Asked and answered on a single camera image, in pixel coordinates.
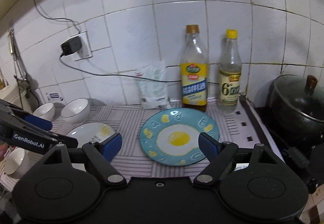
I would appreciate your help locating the white wall socket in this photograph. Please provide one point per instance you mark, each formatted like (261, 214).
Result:
(85, 51)

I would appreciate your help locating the black wok with lid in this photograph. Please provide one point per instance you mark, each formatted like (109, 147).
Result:
(298, 102)

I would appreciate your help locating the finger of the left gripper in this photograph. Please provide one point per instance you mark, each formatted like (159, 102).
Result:
(30, 118)
(19, 133)

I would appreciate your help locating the large white bowl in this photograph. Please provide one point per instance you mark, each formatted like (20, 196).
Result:
(76, 111)

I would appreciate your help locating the blue fried egg plate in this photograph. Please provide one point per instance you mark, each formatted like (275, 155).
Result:
(170, 137)

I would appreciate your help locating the white plastic salt bag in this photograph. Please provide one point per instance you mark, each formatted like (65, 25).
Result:
(152, 86)

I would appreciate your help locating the white sun plate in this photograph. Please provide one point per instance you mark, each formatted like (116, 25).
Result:
(91, 132)

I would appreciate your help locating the clear vinegar bottle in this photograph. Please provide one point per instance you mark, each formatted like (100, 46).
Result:
(229, 73)

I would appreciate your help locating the small white ribbed bowl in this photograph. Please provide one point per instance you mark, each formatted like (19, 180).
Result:
(46, 111)

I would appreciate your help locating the black gas stove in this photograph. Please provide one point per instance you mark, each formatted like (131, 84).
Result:
(298, 150)

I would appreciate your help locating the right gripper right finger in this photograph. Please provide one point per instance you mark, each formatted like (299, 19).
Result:
(218, 154)

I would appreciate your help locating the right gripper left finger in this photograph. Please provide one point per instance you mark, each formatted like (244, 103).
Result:
(98, 161)

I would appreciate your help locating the person's hand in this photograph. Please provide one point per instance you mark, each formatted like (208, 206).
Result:
(3, 150)

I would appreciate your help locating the yellow label oil bottle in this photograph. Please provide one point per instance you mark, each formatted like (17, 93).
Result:
(194, 70)

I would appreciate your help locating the hanging metal utensils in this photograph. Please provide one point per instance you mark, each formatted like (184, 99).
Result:
(23, 79)

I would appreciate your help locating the white cup bowl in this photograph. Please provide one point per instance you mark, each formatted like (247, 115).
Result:
(18, 163)

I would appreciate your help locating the black power adapter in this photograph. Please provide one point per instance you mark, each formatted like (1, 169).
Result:
(71, 46)

